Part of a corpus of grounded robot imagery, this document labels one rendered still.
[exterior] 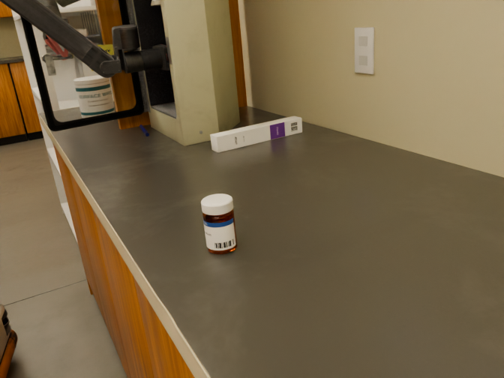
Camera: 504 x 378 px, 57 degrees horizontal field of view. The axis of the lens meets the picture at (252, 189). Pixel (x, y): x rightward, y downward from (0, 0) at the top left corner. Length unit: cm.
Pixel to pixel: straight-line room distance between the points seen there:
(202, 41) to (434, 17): 59
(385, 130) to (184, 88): 55
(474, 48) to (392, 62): 23
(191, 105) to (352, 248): 74
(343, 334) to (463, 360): 12
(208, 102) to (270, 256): 72
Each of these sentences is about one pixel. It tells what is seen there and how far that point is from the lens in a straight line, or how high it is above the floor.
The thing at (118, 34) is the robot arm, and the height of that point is 125.
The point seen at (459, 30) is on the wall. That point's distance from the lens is 108.
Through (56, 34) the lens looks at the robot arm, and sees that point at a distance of 136.
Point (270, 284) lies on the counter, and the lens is 63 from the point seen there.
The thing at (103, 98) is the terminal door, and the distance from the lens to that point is 155.
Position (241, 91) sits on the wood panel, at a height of 100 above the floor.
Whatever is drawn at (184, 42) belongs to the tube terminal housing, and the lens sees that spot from 130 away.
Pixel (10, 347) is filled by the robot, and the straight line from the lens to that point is 219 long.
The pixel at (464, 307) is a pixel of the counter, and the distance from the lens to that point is 61.
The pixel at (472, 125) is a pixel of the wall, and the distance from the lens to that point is 108.
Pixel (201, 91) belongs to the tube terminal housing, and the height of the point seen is 108.
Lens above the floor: 128
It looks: 21 degrees down
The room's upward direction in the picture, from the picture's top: 5 degrees counter-clockwise
